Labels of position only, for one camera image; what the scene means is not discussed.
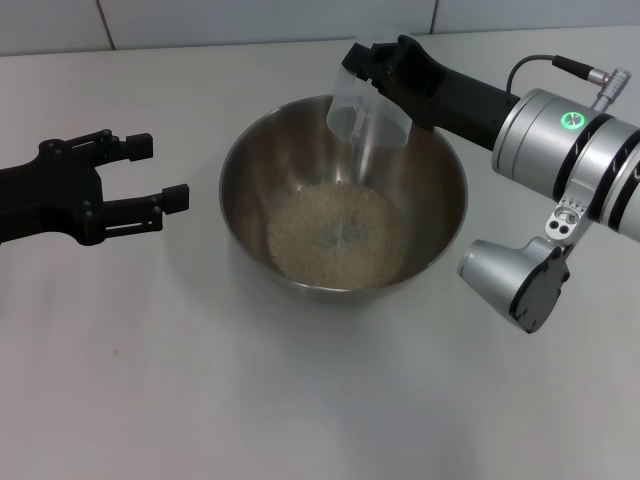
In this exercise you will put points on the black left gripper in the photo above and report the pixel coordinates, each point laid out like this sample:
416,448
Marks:
45,197

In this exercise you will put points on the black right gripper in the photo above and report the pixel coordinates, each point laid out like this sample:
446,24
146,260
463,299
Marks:
460,105

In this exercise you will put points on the clear plastic measuring cup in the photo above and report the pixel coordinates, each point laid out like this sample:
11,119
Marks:
380,125

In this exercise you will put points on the white rice grains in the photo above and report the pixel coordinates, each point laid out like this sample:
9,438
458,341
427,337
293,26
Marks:
310,235

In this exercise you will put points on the stainless steel mixing bowl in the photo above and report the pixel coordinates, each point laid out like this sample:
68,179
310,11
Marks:
430,210

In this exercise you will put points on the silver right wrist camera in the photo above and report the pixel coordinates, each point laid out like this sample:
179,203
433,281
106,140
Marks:
500,270

